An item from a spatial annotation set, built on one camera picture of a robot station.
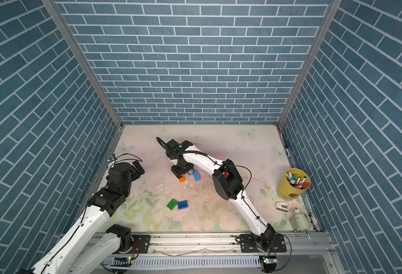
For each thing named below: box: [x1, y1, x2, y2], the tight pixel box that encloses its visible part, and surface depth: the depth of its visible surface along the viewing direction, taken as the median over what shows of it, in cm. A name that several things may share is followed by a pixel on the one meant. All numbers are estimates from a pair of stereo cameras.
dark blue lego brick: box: [177, 199, 189, 211], surface depth 86 cm
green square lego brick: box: [166, 198, 178, 211], surface depth 86 cm
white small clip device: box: [275, 202, 289, 213], surface depth 85 cm
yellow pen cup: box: [278, 167, 311, 199], surface depth 82 cm
